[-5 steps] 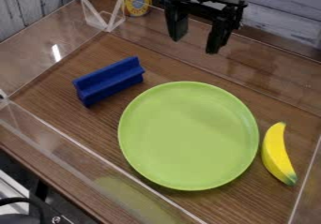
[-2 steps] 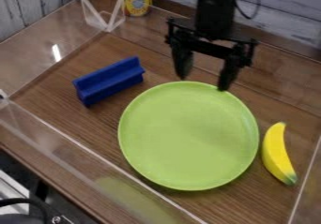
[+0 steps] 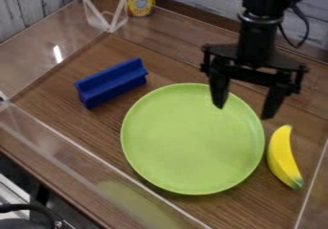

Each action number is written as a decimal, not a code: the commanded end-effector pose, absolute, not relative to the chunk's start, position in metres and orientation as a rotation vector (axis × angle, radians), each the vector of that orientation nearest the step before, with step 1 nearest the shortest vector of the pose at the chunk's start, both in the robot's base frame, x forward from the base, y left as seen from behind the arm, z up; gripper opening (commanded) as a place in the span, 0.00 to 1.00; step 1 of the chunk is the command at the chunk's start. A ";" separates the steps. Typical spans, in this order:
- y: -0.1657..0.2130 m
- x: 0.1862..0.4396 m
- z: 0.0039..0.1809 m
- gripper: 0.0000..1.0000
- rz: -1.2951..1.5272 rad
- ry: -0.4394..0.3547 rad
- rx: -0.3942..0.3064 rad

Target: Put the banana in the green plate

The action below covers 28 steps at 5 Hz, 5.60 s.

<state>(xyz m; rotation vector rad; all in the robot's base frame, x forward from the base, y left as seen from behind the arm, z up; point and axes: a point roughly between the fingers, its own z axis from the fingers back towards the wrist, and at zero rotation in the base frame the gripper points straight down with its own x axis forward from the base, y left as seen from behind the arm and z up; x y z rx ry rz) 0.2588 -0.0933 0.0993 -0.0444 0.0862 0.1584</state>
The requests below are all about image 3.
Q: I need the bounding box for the green round plate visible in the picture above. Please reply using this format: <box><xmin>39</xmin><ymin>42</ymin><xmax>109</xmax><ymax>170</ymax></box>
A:
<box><xmin>121</xmin><ymin>83</ymin><xmax>265</xmax><ymax>195</ymax></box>

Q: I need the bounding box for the blue plastic block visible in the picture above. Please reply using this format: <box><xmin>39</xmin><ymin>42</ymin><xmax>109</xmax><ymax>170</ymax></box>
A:
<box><xmin>74</xmin><ymin>57</ymin><xmax>149</xmax><ymax>108</ymax></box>

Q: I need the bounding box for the clear acrylic corner bracket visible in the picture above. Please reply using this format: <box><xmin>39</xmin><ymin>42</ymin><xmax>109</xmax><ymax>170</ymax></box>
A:
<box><xmin>82</xmin><ymin>0</ymin><xmax>129</xmax><ymax>34</ymax></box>

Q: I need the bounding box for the black cable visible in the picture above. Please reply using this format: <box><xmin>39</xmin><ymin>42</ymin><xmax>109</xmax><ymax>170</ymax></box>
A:
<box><xmin>0</xmin><ymin>203</ymin><xmax>56</xmax><ymax>229</ymax></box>

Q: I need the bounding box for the yellow toy banana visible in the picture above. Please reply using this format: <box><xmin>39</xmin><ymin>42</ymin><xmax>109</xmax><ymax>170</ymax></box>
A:
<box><xmin>267</xmin><ymin>125</ymin><xmax>304</xmax><ymax>190</ymax></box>

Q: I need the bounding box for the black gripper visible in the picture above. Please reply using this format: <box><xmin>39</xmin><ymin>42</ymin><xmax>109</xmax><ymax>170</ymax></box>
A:
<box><xmin>201</xmin><ymin>44</ymin><xmax>309</xmax><ymax>120</ymax></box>

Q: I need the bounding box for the clear acrylic enclosure wall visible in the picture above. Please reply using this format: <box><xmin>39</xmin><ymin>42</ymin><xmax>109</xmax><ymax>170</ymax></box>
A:
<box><xmin>0</xmin><ymin>92</ymin><xmax>212</xmax><ymax>229</ymax></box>

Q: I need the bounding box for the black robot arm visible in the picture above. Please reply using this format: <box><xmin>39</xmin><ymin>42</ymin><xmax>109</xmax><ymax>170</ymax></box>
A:
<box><xmin>200</xmin><ymin>0</ymin><xmax>308</xmax><ymax>120</ymax></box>

